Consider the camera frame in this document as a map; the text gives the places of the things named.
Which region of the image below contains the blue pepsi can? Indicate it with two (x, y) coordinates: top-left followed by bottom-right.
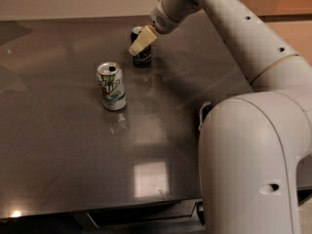
(131, 26), (151, 66)

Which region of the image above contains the metal drawer under table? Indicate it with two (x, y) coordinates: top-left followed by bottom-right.
(73, 199), (198, 231)

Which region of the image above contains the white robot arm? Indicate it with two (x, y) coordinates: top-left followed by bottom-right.
(130, 0), (312, 234)

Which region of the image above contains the white green 7up can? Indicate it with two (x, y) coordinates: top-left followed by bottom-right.
(97, 61), (127, 111)

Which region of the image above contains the black device under table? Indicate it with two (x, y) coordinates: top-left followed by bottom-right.
(196, 201), (205, 225)

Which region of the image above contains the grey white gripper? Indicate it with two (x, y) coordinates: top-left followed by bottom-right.
(129, 0), (202, 56)

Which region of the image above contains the crumpled blue chip bag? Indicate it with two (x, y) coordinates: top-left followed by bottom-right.
(198, 101), (214, 130)

